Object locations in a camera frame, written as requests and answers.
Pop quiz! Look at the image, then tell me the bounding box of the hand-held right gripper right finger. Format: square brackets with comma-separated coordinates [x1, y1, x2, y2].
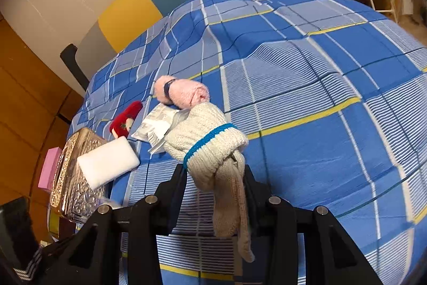
[245, 165, 384, 285]

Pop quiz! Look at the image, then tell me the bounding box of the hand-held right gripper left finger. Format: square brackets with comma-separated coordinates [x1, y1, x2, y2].
[37, 166, 187, 285]

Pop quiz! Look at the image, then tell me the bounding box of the cream knit sock blue stripe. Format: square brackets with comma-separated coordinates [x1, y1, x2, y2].
[163, 102, 255, 263]

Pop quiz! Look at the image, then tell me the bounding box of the white printed packet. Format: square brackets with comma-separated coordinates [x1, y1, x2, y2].
[131, 104, 192, 154]

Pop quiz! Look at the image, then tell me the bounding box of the white towel roll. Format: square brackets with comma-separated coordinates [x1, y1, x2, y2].
[77, 136, 141, 191]

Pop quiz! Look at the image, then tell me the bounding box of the red plush sock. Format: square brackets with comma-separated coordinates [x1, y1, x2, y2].
[109, 101, 143, 139]

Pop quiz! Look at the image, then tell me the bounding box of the pink fuzzy sock roll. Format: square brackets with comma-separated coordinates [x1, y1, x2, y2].
[154, 75, 211, 107]

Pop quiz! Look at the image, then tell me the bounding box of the pink cardboard box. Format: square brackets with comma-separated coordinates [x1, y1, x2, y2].
[38, 147, 63, 192]

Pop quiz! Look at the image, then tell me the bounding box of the ornate gold tissue box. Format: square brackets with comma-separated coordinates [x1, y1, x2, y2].
[50, 128, 112, 224]

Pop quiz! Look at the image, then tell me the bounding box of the blue plaid blanket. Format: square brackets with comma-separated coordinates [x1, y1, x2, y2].
[67, 0, 427, 285]

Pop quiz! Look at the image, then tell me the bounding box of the wooden wardrobe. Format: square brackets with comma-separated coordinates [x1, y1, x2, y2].
[0, 13, 84, 239]

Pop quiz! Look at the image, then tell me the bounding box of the grey yellow blue headboard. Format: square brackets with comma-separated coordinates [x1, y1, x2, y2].
[76, 0, 224, 53]

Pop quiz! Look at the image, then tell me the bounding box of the black bed post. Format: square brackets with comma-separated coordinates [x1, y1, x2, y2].
[60, 44, 89, 92]

